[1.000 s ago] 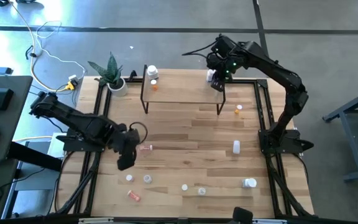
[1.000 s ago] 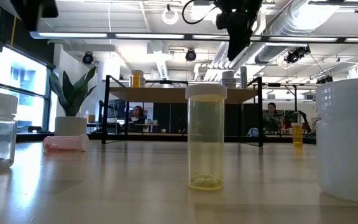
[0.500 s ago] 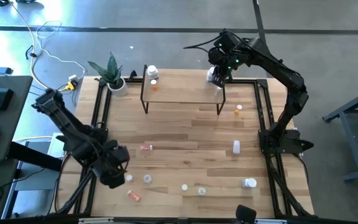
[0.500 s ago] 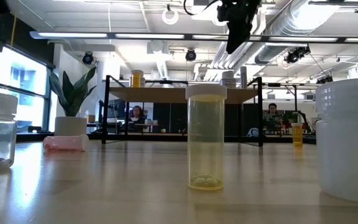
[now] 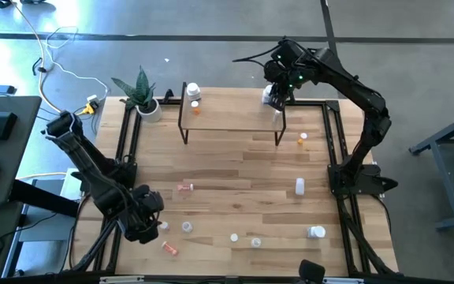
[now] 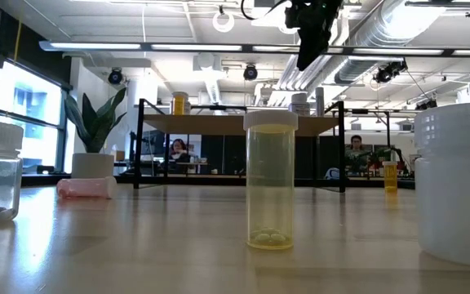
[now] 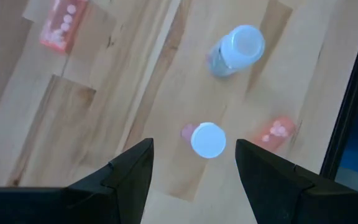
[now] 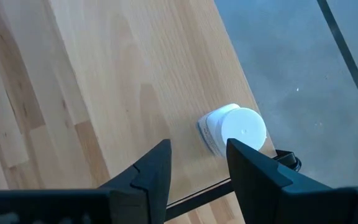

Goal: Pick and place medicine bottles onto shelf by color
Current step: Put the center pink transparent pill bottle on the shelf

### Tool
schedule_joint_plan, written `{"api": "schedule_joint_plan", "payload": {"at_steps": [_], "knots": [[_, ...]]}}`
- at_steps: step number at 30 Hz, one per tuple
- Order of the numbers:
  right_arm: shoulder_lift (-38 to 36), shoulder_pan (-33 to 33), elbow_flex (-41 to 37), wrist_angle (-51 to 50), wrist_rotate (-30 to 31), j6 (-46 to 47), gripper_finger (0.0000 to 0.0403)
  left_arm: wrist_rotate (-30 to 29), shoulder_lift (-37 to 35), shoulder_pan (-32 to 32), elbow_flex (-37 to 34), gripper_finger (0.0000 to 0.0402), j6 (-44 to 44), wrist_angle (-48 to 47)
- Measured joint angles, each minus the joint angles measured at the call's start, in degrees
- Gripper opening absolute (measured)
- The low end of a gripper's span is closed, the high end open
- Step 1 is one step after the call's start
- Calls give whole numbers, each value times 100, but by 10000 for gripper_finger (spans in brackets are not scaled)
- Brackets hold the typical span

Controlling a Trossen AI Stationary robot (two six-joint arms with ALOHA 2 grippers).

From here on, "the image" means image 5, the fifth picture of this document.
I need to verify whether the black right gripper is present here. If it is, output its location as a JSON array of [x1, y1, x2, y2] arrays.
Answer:
[[269, 77, 297, 112]]

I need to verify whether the orange-red vial white cap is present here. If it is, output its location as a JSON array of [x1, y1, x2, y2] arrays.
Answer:
[[161, 241, 180, 257]]

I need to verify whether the grey floor cabinet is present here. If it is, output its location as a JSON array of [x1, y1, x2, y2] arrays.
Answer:
[[17, 169, 83, 242]]

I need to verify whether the black desk support bar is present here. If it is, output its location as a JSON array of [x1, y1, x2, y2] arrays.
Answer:
[[9, 179, 80, 218]]

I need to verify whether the short black floor cable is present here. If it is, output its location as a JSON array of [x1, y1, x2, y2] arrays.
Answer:
[[32, 57, 50, 77]]

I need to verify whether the beige floor cable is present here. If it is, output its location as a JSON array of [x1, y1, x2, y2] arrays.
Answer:
[[9, 0, 61, 114]]

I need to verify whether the large white screw-cap bottle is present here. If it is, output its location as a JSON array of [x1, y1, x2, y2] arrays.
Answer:
[[307, 225, 327, 240]]

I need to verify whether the white edge bracket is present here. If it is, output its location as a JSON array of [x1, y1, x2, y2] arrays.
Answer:
[[319, 277, 366, 284]]

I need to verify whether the blue-grey metal stand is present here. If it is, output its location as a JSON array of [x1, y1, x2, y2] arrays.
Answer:
[[407, 106, 454, 232]]

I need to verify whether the snake plant in white pot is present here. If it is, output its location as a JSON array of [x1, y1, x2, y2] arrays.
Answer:
[[111, 65, 164, 124]]

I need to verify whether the white melatonin labelled bottle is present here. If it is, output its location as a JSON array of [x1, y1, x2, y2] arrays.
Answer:
[[186, 82, 203, 102]]

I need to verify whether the black aluminium table frame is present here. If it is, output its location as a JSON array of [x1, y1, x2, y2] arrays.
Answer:
[[67, 98, 401, 284]]

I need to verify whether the white bottle with dark label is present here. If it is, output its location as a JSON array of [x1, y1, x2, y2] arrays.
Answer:
[[261, 84, 274, 106]]

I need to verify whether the grey desk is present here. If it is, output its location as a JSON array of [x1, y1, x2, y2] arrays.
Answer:
[[0, 95, 43, 208]]

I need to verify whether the white floor cable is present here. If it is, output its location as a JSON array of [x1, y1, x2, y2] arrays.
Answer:
[[39, 25, 110, 104]]

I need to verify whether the black rounded object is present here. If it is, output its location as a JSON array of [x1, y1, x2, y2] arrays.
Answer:
[[298, 259, 326, 284]]

